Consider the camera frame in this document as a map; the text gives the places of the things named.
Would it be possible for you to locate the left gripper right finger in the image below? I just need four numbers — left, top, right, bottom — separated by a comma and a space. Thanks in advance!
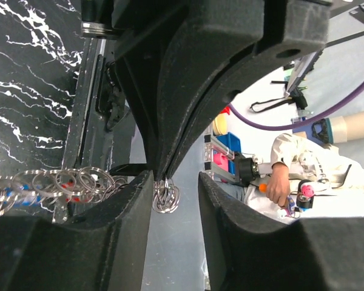
198, 172, 364, 290

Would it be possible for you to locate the person in white shirt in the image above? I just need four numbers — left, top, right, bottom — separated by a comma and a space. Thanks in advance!
244, 133, 364, 224

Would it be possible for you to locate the large toothed keyring disc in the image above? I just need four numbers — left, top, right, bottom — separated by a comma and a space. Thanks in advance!
0, 167, 127, 224

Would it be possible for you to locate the black front rail base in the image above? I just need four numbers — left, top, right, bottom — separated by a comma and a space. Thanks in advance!
62, 39, 135, 170

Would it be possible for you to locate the cardboard tape roll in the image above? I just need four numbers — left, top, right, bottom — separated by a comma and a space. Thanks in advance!
326, 111, 364, 144

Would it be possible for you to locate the blue plastic bin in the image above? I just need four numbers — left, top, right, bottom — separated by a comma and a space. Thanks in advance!
217, 132, 241, 174

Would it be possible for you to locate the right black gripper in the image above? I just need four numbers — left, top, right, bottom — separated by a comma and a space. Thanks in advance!
81, 1, 331, 179

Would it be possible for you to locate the pink object on shelf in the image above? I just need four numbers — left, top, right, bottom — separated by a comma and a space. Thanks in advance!
213, 152, 229, 172

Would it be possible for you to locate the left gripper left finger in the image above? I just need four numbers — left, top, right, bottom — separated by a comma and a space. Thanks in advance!
0, 170, 153, 290

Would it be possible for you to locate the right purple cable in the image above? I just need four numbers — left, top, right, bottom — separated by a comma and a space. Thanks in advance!
229, 68, 364, 133

